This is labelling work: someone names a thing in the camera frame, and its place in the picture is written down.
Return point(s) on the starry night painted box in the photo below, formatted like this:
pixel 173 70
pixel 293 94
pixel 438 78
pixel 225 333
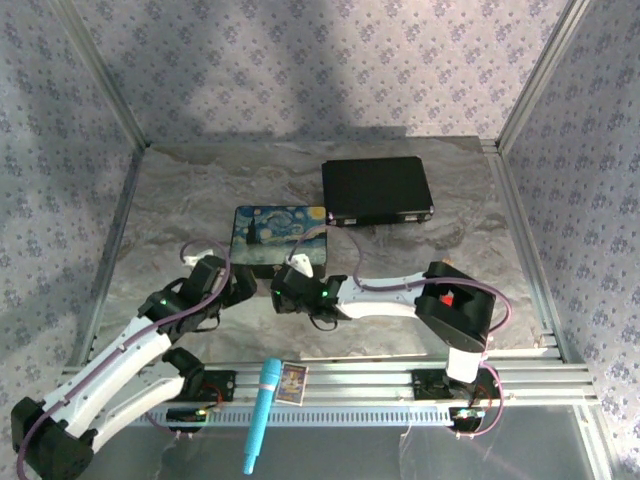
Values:
pixel 280 235

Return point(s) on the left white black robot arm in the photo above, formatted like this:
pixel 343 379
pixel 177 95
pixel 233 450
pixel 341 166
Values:
pixel 115 360

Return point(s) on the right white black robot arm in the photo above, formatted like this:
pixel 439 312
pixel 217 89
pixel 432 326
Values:
pixel 390 300

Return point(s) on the small printed card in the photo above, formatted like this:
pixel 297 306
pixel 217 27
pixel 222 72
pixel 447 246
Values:
pixel 292 384

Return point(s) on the light blue marker pen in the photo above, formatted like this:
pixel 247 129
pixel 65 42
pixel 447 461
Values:
pixel 264 400

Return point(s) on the black hard case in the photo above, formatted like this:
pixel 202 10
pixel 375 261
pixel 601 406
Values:
pixel 375 185

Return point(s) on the left black controller board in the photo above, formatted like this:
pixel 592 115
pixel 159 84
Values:
pixel 187 415

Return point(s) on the black controller board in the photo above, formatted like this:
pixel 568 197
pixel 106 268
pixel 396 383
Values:
pixel 466 415
pixel 187 415

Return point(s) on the right black controller board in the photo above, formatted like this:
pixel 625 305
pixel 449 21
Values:
pixel 466 415

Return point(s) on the aluminium side frame rail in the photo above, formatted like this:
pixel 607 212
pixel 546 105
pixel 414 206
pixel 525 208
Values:
pixel 117 240
pixel 520 225

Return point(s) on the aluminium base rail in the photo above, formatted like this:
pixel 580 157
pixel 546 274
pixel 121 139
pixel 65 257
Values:
pixel 350 382

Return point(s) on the aluminium corner post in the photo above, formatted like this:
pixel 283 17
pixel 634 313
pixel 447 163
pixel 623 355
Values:
pixel 107 80
pixel 542 70

